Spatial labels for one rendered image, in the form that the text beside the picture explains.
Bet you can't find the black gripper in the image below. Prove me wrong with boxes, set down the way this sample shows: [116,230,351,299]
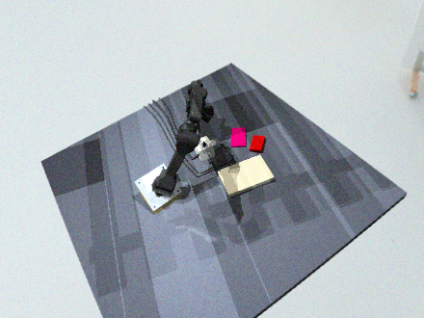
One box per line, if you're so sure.
[182,100,206,133]

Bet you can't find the pink flat rectangular pad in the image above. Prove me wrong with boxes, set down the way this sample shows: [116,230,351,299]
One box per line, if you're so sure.
[231,127,246,147]

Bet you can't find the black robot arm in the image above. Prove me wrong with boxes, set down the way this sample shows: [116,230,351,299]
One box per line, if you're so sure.
[151,79,214,198]

